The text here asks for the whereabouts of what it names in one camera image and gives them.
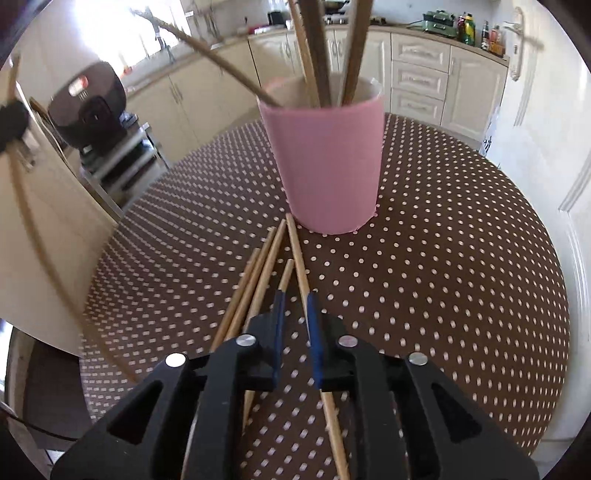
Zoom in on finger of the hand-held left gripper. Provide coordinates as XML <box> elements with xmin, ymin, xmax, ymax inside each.
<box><xmin>0</xmin><ymin>102</ymin><xmax>29</xmax><ymax>149</ymax></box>

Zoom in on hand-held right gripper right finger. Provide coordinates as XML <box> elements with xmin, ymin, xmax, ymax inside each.
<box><xmin>306</xmin><ymin>290</ymin><xmax>541</xmax><ymax>480</ymax></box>

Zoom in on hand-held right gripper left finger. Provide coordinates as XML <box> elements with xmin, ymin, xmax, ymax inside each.
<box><xmin>50</xmin><ymin>290</ymin><xmax>287</xmax><ymax>480</ymax></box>

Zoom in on pink cup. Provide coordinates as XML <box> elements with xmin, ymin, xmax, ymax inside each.
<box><xmin>257</xmin><ymin>76</ymin><xmax>386</xmax><ymax>235</ymax></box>

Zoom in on metal shelf cart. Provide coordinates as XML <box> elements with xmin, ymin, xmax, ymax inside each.
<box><xmin>78</xmin><ymin>122</ymin><xmax>167</xmax><ymax>208</ymax></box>

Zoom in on kitchen window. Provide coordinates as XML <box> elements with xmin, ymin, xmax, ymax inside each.
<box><xmin>74</xmin><ymin>0</ymin><xmax>185</xmax><ymax>70</ymax></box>

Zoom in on white printed bag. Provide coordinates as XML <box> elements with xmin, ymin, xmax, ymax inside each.
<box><xmin>480</xmin><ymin>111</ymin><xmax>502</xmax><ymax>158</ymax></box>

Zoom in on cream lower kitchen cabinets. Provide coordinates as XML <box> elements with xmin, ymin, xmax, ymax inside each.
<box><xmin>124</xmin><ymin>25</ymin><xmax>509</xmax><ymax>153</ymax></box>

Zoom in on white door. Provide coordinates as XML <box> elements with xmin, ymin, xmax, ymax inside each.
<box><xmin>475</xmin><ymin>0</ymin><xmax>591</xmax><ymax>462</ymax></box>

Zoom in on black cable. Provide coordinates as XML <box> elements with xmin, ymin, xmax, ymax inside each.
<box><xmin>0</xmin><ymin>401</ymin><xmax>79</xmax><ymax>439</ymax></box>

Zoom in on silver door handle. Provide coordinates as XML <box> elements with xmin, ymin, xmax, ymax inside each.
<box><xmin>503</xmin><ymin>9</ymin><xmax>546</xmax><ymax>81</ymax></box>

